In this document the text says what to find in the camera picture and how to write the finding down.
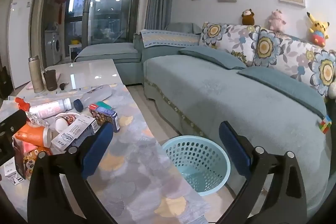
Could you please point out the dark blue ball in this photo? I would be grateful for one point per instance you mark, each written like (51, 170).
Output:
(94, 95)

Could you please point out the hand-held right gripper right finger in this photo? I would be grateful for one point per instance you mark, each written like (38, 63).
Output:
(233, 149)

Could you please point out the teal sofa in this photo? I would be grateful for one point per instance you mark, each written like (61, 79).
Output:
(210, 98)

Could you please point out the crumpled foil wrapper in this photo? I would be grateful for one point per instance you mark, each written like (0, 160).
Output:
(38, 119)

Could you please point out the orange cup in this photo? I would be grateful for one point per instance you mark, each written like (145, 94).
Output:
(31, 136)

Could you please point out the pink pig plush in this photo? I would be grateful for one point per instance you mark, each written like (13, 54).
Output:
(276, 20)

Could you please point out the red plastic piece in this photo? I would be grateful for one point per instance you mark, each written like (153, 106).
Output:
(22, 104)

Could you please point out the green small box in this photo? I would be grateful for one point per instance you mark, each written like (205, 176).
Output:
(103, 104)

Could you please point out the teal pillow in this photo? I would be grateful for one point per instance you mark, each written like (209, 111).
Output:
(183, 27)

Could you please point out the white paper box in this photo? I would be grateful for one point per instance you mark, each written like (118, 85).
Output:
(76, 132)

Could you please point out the red orange snack packet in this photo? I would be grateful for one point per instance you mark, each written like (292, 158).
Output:
(25, 158)

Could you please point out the beige thermos flask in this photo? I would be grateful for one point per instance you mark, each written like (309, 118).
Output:
(36, 74)

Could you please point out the black key bunch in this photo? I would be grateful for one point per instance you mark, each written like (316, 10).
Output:
(63, 85)

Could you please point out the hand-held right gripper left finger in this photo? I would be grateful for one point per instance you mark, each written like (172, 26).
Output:
(97, 149)

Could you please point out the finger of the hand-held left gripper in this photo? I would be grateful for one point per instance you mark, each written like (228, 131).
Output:
(13, 121)
(5, 150)

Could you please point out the white washing machine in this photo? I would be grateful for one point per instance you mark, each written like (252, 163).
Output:
(53, 47)

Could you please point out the brown cup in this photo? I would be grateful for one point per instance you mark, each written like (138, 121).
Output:
(50, 81)

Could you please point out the red hanging knot decoration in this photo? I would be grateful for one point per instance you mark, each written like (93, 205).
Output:
(61, 1)

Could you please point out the floral cushion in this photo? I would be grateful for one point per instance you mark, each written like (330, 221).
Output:
(281, 50)
(228, 37)
(325, 71)

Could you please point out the grey patterned table mat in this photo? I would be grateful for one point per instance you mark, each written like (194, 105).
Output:
(141, 161)

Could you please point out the pink flat item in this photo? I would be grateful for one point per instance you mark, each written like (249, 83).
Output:
(29, 87)

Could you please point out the light blue plastic basket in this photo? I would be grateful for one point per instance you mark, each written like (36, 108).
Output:
(183, 151)

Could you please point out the white stool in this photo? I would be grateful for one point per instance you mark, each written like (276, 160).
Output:
(74, 49)

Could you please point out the small white carton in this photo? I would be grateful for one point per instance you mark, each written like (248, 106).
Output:
(13, 174)

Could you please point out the yellow plush toy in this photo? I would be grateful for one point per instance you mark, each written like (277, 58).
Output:
(317, 29)

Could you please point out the sliding glass door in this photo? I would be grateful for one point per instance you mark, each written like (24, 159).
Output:
(99, 16)

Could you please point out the teal flat cushion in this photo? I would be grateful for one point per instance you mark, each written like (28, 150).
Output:
(212, 56)
(283, 85)

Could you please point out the white bottle with pink label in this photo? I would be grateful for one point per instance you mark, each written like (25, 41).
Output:
(50, 109)

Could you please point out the black guitar bag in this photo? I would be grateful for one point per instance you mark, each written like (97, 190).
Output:
(5, 82)

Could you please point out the dark patterned box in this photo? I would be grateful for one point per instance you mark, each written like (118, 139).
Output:
(105, 116)

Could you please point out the white refrigerator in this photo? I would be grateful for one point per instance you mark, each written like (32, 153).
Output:
(21, 37)

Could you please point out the striped sofa armrest cover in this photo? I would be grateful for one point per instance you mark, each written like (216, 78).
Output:
(168, 39)

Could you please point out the colourful puzzle cube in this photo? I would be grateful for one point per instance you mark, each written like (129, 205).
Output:
(325, 124)

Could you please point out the red and white round container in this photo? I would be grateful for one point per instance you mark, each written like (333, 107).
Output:
(65, 121)

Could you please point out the yellow bowl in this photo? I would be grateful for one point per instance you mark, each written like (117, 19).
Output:
(75, 41)

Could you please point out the brown monkey plush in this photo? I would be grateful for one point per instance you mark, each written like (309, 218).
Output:
(248, 18)

